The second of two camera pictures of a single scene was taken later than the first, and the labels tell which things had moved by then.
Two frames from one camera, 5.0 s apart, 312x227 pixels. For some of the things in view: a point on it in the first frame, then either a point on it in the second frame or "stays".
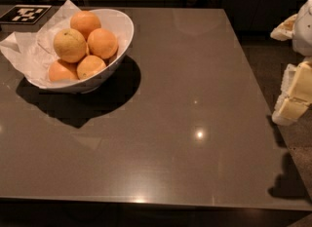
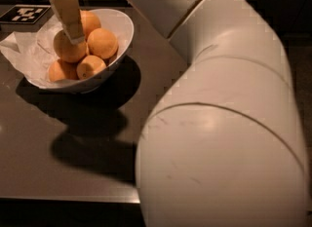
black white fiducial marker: (27, 15) stays
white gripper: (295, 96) -> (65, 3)
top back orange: (85, 21) stays
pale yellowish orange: (69, 46) stays
